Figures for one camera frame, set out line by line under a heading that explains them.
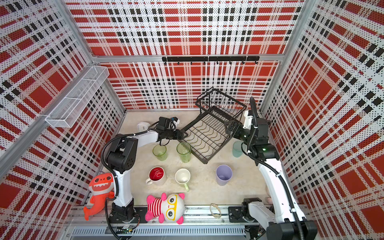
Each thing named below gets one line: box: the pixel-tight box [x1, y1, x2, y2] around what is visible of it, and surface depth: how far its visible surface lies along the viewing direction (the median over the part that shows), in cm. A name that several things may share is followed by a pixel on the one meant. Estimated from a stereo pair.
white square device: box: [137, 121, 151, 132], surface depth 104 cm
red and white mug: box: [145, 166, 167, 186], surface depth 84 cm
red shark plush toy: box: [83, 173, 115, 221], surface depth 76 cm
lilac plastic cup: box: [216, 164, 233, 186], surface depth 80 cm
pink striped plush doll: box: [145, 193, 185, 225], surface depth 72 cm
